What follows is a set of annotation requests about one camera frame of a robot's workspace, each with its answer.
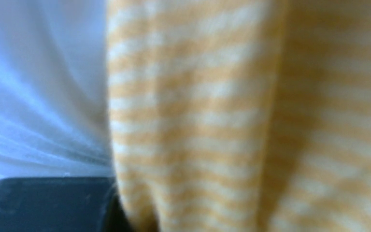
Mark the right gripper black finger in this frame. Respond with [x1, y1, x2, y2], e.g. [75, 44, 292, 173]
[0, 177, 131, 232]

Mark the white pillow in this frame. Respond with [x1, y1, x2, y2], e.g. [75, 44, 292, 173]
[0, 0, 113, 179]

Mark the yellow and blue pillowcase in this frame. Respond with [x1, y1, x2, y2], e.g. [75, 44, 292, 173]
[107, 0, 371, 232]

